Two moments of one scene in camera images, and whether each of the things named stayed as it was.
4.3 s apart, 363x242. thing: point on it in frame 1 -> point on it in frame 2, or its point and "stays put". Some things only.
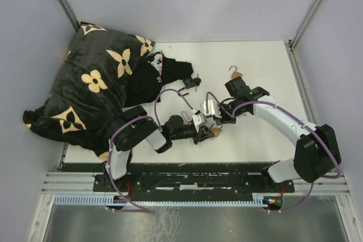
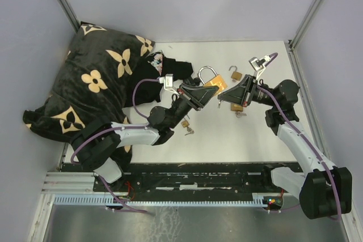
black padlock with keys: [190, 82] stays put
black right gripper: [219, 122] -> [236, 94]
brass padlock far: [235, 73] stays put
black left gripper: [201, 136] -> [197, 96]
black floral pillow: [89, 86] stays put
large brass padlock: [216, 131] -> [218, 81]
